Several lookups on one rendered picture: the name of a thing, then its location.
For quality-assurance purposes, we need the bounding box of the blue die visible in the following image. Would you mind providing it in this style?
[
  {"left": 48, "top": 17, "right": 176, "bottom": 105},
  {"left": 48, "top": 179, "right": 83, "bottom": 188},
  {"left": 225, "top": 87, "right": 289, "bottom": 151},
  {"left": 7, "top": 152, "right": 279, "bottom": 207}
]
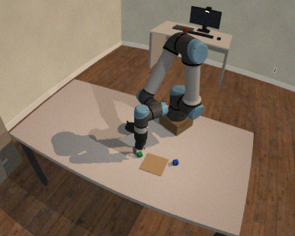
[{"left": 172, "top": 159, "right": 179, "bottom": 166}]

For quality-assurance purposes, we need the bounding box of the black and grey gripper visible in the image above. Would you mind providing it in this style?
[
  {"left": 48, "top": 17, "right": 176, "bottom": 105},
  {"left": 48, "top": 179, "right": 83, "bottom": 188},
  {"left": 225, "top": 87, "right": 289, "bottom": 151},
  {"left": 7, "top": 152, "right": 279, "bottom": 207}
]
[{"left": 125, "top": 121, "right": 149, "bottom": 155}]

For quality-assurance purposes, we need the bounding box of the green die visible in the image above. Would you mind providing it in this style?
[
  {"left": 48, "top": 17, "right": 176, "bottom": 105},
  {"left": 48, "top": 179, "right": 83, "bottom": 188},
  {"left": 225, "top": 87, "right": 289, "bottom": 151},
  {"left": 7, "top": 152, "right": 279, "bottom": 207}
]
[{"left": 136, "top": 151, "right": 143, "bottom": 158}]

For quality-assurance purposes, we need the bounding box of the tan square mat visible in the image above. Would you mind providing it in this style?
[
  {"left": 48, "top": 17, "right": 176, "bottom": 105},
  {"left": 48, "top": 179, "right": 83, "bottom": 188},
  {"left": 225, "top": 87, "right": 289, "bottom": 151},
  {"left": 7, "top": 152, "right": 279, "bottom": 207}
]
[{"left": 139, "top": 153, "right": 168, "bottom": 176}]

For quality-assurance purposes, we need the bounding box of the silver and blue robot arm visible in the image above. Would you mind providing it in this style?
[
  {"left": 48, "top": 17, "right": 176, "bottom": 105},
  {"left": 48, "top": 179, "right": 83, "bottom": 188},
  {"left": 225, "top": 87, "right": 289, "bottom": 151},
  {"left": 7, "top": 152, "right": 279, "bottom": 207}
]
[{"left": 134, "top": 32, "right": 208, "bottom": 129}]

